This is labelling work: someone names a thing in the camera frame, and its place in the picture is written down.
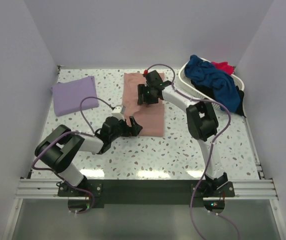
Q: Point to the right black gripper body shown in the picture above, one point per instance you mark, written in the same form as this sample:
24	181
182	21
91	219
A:
151	98

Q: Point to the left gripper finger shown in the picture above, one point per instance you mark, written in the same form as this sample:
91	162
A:
133	122
133	131

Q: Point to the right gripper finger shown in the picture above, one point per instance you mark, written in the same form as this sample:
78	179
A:
142	89
142	99

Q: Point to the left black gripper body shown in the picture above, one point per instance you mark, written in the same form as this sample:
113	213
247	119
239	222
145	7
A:
122	131

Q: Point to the pink t shirt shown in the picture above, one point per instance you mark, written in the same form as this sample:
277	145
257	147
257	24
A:
150	117

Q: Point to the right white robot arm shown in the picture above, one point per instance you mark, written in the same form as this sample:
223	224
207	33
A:
202	122

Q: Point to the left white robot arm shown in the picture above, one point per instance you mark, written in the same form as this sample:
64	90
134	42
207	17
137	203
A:
58	149

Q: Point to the white laundry basket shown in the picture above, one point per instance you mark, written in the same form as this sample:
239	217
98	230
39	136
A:
198	90

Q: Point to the folded purple t shirt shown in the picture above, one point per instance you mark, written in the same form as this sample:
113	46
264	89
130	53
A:
67	96

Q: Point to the blue t shirt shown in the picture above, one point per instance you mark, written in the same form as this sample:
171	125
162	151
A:
215	80

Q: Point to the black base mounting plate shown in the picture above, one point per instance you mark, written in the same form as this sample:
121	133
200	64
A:
95	193

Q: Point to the red t shirt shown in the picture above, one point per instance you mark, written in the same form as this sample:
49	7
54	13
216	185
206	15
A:
224	66

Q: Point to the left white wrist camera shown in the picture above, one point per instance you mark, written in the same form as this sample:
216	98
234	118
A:
118	112

